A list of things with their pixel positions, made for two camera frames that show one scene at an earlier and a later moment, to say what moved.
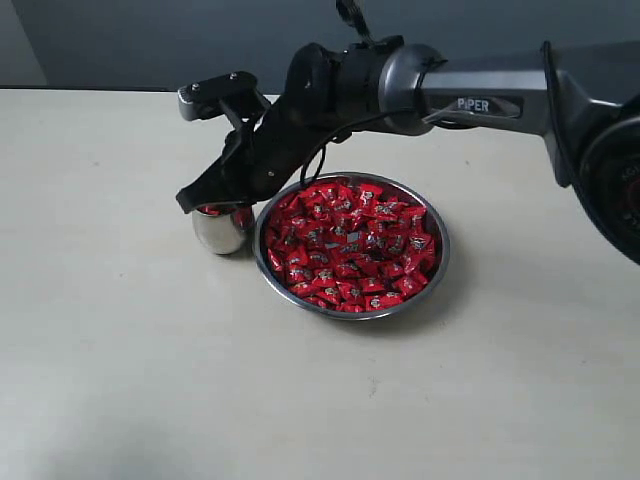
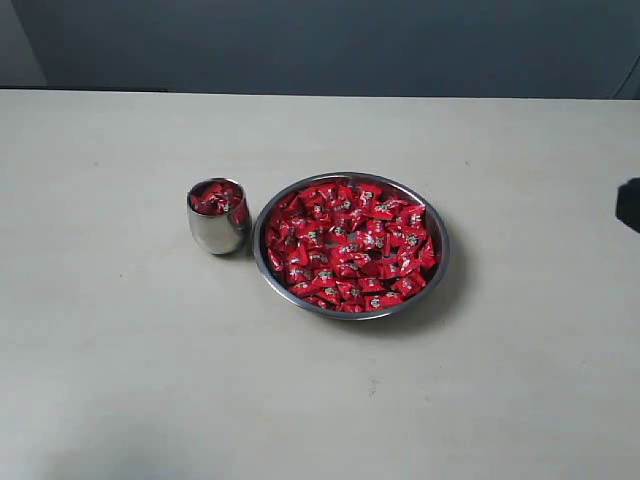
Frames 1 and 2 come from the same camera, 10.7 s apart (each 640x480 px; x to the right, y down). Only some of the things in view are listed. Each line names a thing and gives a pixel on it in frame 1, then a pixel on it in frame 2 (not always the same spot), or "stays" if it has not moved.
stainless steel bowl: x=353 y=246 stays
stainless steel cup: x=225 y=234 stays
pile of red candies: x=346 y=245 stays
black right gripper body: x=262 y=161 to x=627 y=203
